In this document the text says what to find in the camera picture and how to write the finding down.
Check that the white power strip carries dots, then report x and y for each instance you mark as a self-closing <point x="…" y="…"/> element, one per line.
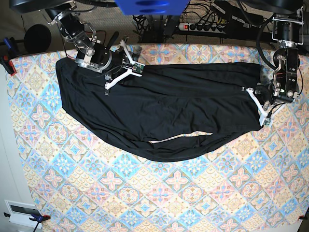
<point x="191" y="27"/>

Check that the orange clamp lower right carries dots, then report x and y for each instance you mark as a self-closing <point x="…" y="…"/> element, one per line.
<point x="303" y="218"/>

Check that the black round speaker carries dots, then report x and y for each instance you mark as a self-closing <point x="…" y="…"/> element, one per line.
<point x="37" y="39"/>

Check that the patterned tablecloth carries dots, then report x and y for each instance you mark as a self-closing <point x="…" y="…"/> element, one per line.
<point x="258" y="181"/>

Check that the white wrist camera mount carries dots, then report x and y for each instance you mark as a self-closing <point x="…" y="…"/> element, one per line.
<point x="266" y="118"/>
<point x="113" y="78"/>

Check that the red black clamp upper left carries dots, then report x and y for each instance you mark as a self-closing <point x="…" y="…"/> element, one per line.
<point x="5" y="60"/>

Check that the robot arm image right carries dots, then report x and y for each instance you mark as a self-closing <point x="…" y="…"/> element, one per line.
<point x="288" y="32"/>

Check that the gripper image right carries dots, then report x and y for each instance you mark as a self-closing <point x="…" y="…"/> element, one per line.
<point x="264" y="94"/>

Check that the blue clamp lower left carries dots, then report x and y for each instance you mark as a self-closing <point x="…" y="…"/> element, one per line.
<point x="38" y="218"/>

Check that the black t-shirt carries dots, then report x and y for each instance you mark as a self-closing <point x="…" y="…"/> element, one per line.
<point x="170" y="113"/>

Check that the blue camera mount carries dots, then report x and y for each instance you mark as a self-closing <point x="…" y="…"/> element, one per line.
<point x="152" y="7"/>

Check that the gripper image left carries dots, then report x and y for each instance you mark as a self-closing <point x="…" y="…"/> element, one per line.
<point x="121" y="59"/>

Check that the white wall vent box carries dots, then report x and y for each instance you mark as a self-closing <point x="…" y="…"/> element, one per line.
<point x="20" y="213"/>

